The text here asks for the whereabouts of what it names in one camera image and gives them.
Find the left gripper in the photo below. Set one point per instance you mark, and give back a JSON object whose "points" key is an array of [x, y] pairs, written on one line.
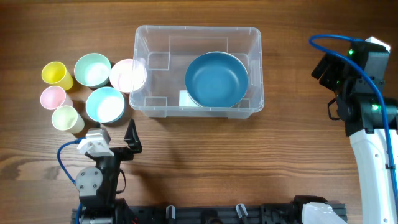
{"points": [[134, 143]]}

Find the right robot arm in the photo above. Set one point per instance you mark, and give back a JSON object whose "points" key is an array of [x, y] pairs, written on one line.
{"points": [[371, 125]]}

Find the light blue bowl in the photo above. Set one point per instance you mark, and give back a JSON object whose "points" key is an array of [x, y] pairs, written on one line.
{"points": [[105, 105]]}

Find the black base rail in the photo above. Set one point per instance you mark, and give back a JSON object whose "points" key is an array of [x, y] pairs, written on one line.
{"points": [[266, 213]]}

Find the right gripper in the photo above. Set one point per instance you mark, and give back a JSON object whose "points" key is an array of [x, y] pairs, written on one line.
{"points": [[327, 66]]}

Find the pink cup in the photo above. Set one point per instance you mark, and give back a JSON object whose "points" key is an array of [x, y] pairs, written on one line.
{"points": [[54, 97]]}

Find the cream cup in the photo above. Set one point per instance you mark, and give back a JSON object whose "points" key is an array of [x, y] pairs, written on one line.
{"points": [[66, 118]]}

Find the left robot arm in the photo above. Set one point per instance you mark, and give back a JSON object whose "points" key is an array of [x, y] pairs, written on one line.
{"points": [[97, 185]]}

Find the clear plastic storage bin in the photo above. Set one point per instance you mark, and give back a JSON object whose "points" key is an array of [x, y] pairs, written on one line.
{"points": [[167, 51]]}

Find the yellow cup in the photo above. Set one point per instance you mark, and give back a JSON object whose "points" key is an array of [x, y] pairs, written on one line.
{"points": [[56, 73]]}

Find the pink bowl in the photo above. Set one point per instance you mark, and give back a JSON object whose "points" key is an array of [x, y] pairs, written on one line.
{"points": [[128, 75]]}

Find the mint green bowl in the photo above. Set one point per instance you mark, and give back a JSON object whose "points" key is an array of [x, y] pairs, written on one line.
{"points": [[92, 70]]}

